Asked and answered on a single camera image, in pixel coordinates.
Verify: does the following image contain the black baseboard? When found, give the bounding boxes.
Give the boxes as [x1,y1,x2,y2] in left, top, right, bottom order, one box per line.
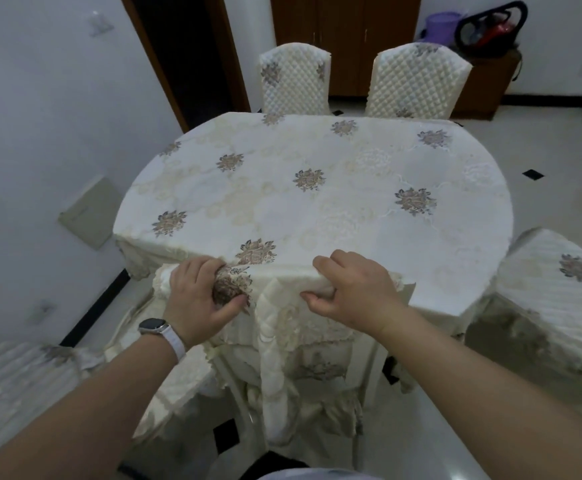
[59,94,582,348]

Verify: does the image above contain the person's left forearm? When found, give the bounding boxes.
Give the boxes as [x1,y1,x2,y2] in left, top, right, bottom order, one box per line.
[0,334,179,480]

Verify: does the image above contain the red black vacuum cleaner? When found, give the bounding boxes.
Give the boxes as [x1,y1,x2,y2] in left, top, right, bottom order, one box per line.
[454,0,528,59]

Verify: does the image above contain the person's right hand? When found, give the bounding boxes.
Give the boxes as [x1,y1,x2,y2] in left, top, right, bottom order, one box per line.
[300,249,410,341]

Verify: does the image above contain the brown wooden door frame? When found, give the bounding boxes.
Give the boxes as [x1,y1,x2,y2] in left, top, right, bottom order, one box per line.
[119,0,251,135]

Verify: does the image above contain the tall brown wooden cabinet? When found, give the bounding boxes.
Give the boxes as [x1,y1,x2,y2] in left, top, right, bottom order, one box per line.
[269,0,422,98]

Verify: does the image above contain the low brown drawer cabinet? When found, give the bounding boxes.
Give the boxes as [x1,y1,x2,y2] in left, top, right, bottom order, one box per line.
[453,49,522,121]

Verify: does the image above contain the person's left hand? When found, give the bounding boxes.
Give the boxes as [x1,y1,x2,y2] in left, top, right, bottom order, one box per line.
[163,255,251,351]

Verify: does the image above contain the table with cream floral tablecloth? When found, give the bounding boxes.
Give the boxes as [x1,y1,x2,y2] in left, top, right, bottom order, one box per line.
[112,112,516,345]

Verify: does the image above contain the white shirt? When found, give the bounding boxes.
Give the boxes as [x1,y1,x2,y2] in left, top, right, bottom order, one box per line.
[258,468,382,480]

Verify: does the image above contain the purple plastic basket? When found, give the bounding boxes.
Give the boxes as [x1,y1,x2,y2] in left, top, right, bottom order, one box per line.
[423,11,467,48]

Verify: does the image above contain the black trousers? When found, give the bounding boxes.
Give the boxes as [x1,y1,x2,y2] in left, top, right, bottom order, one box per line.
[238,450,312,480]

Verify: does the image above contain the white wall light switch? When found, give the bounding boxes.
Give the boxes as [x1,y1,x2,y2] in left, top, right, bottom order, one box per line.
[88,10,115,38]

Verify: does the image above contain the person's right forearm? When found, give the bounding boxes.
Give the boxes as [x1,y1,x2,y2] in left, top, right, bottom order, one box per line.
[378,307,582,480]

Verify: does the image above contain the cream quilted cover chair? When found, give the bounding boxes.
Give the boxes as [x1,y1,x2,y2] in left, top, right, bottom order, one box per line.
[366,42,474,121]
[466,227,582,375]
[151,262,420,471]
[258,42,333,115]
[0,294,224,461]

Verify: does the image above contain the smartwatch with white band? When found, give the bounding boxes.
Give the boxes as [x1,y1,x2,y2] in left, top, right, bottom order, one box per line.
[138,317,187,365]

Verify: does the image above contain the beige wall panel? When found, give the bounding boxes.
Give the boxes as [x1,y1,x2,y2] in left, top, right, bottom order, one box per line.
[58,176,125,251]

